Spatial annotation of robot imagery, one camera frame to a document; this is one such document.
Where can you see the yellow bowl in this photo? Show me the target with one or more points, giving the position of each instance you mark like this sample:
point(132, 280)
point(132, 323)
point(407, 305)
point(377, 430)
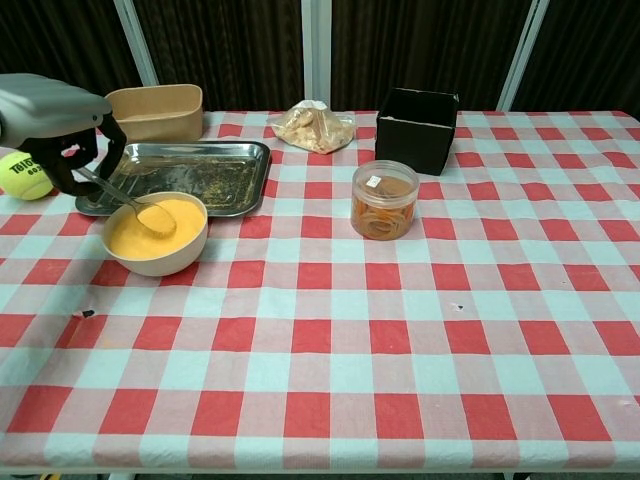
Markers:
point(150, 255)

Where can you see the red white checkered tablecloth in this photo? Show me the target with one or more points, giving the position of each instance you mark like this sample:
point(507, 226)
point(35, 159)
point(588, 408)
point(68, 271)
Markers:
point(350, 325)

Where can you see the metal spoon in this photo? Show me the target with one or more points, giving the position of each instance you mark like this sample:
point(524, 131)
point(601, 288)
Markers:
point(157, 220)

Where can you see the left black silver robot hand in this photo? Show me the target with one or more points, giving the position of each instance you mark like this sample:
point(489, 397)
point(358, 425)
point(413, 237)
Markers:
point(45, 110)

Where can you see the clear bag of snacks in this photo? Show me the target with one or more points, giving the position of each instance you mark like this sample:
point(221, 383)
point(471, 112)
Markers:
point(315, 130)

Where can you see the stainless steel rectangular tray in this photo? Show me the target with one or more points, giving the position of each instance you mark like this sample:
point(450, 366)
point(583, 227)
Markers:
point(200, 172)

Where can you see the black square open box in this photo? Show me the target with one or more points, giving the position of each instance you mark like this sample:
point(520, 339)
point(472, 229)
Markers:
point(415, 145)

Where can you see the yellow tennis ball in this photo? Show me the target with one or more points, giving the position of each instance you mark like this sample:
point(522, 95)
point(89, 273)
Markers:
point(25, 180)

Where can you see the brown paper food container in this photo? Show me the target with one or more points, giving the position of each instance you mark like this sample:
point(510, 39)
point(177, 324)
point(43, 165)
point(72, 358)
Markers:
point(160, 117)

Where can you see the white partition frame post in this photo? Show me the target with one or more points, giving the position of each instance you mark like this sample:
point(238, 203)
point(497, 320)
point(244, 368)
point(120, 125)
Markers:
point(316, 50)
point(136, 45)
point(522, 55)

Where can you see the dark brown pleated curtain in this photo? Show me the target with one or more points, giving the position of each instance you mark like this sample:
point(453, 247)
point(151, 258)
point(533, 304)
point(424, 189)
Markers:
point(590, 55)
point(225, 50)
point(425, 45)
point(60, 35)

